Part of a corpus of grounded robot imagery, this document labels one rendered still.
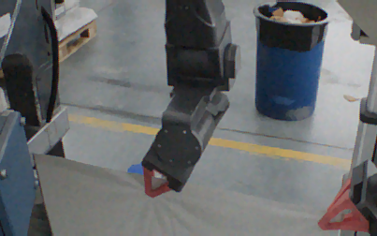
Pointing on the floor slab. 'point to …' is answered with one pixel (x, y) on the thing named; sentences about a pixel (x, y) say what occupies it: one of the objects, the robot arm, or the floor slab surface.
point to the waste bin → (289, 59)
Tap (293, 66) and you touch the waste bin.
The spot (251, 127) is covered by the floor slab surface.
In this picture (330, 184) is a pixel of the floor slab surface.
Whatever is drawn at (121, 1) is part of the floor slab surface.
